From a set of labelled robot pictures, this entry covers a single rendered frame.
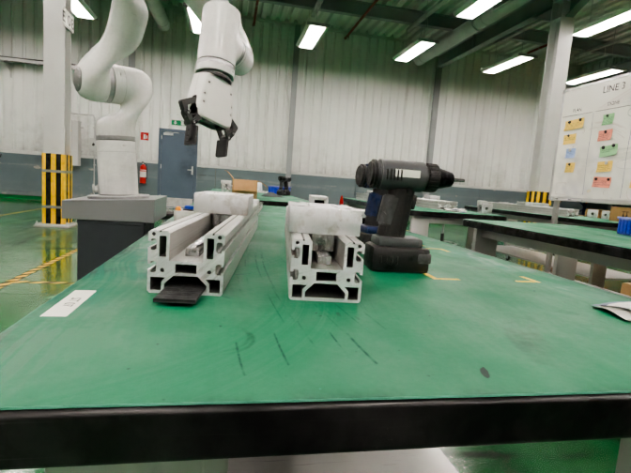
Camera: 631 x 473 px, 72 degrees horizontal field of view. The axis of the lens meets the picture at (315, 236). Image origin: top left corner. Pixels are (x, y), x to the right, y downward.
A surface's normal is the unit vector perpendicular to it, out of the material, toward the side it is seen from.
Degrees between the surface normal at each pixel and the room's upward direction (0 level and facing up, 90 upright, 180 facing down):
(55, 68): 90
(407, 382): 0
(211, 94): 84
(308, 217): 90
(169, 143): 90
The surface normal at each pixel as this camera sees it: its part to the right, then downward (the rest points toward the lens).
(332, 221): 0.07, 0.13
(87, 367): 0.07, -0.99
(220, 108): 0.85, 0.10
